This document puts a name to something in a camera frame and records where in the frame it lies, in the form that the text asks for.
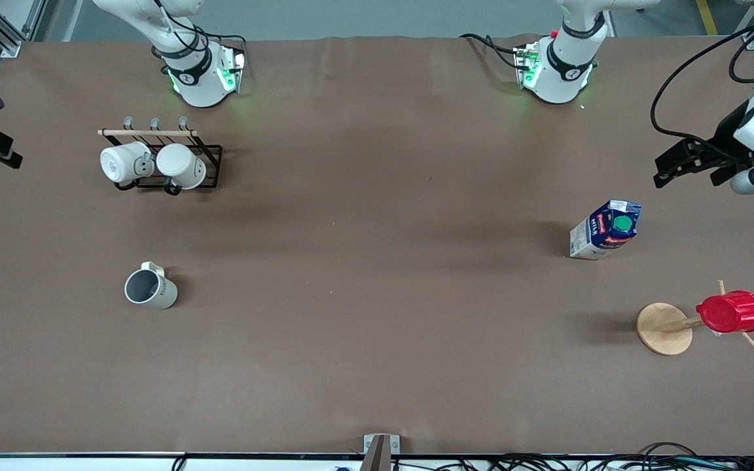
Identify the plain white mug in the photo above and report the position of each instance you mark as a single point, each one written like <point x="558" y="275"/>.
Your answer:
<point x="182" y="165"/>

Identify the red plastic cup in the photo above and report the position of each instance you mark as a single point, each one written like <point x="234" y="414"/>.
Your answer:
<point x="734" y="313"/>

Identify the white mug with printed base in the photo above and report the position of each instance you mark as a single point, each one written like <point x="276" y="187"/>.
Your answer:
<point x="122" y="163"/>

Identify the wooden mug tree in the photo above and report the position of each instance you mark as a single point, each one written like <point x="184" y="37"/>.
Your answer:
<point x="664" y="330"/>

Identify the grey ceramic mug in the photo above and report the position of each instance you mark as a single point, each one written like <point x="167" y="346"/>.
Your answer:
<point x="154" y="291"/>

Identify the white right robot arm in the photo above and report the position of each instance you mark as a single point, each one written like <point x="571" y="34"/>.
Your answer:
<point x="195" y="85"/>

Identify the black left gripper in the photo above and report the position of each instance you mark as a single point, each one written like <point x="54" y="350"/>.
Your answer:
<point x="724" y="140"/>

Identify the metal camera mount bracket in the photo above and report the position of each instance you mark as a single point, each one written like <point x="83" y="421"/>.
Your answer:
<point x="380" y="451"/>

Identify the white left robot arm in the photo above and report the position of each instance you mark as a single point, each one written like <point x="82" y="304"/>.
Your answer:
<point x="567" y="69"/>

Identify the blue white milk carton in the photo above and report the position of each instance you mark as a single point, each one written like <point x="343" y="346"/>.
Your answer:
<point x="603" y="232"/>

